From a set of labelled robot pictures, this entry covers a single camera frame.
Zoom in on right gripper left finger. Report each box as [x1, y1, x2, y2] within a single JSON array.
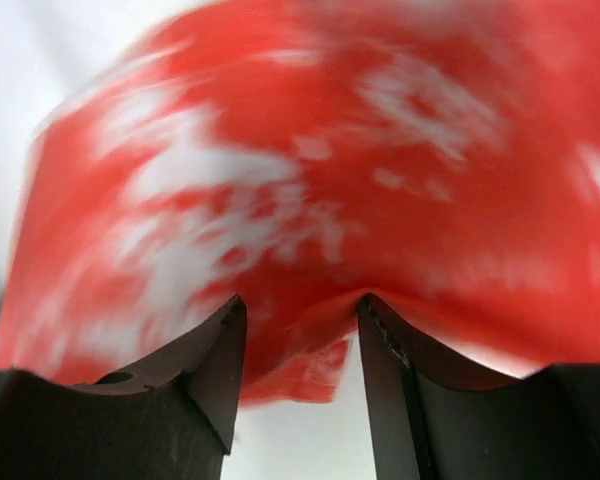
[[0, 297, 247, 479]]

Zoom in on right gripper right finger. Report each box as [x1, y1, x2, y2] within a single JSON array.
[[357, 294, 600, 480]]

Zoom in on red white patterned trousers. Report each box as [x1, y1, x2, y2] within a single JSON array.
[[0, 1, 600, 403]]

